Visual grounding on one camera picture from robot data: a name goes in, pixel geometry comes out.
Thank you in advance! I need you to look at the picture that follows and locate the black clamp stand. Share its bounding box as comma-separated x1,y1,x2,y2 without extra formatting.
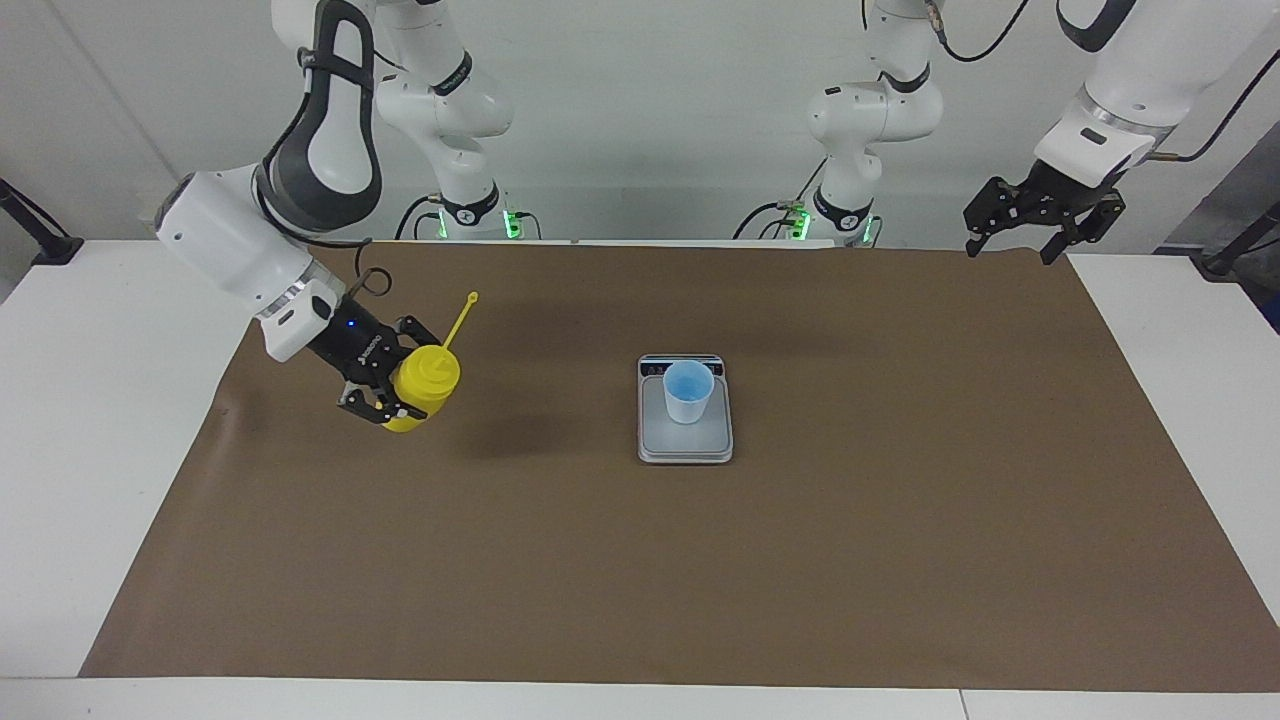
1190,200,1280,278
0,178,84,266

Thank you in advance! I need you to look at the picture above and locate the black base power cable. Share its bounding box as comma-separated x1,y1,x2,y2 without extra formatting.
398,195,543,241
733,155,883,248

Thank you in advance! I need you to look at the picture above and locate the light blue plastic cup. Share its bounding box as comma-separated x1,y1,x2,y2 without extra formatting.
662,361,717,426

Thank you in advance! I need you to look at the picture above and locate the silver digital kitchen scale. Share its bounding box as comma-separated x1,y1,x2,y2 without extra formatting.
637,353,735,465

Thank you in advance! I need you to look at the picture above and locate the brown paper mat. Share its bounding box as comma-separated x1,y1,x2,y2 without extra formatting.
78,240,1280,694

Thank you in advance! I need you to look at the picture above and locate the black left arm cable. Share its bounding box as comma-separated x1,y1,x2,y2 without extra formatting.
920,0,1280,163

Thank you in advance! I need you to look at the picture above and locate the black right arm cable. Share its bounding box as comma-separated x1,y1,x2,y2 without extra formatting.
300,230,396,301

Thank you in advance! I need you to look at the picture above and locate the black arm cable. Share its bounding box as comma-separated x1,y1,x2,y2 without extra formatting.
920,0,1280,163
300,230,396,301

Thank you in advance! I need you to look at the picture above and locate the yellow squeeze bottle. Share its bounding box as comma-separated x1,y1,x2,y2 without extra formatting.
380,292,479,433

